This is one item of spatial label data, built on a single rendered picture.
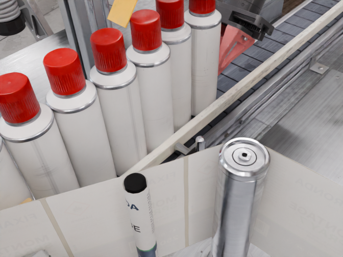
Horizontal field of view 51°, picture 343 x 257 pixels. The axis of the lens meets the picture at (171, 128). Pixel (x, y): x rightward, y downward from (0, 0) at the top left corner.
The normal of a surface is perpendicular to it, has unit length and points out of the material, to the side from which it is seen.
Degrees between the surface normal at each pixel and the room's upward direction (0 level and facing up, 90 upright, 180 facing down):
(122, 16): 49
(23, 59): 0
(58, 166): 90
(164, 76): 90
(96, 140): 90
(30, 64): 0
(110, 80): 42
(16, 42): 0
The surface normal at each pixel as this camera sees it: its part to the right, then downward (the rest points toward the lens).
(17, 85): -0.07, -0.72
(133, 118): 0.67, 0.51
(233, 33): -0.66, 0.29
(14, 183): 0.99, 0.09
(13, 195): 0.85, 0.36
